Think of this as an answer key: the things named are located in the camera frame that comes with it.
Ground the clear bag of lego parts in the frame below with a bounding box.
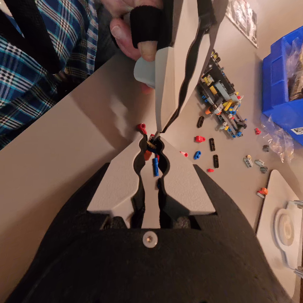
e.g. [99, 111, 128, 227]
[286, 39, 303, 102]

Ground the small lego axle assembly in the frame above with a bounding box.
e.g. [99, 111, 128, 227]
[144, 133, 159, 161]

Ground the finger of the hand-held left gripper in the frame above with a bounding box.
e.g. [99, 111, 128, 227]
[162, 21, 218, 133]
[154, 0, 202, 132]

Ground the black harness strap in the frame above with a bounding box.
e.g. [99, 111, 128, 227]
[0, 0, 65, 75]

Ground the white plastic holder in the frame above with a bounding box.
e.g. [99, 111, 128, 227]
[273, 200, 303, 277]

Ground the long lego chassis model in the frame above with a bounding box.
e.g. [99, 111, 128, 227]
[197, 49, 248, 138]

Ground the blue plastic storage bin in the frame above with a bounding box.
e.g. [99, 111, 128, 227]
[260, 26, 303, 146]

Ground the person's left hand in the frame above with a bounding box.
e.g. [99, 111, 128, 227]
[101, 0, 165, 62]

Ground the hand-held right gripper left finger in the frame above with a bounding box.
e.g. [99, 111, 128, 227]
[87, 135, 146, 229]

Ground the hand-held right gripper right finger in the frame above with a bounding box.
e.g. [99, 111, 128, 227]
[158, 137, 216, 229]

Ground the empty clear plastic bag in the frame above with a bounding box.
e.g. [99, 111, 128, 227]
[260, 116, 295, 164]

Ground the lego instruction booklet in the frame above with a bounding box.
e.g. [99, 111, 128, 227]
[225, 0, 258, 48]

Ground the blue plaid shirt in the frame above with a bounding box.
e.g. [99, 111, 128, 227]
[0, 0, 98, 149]

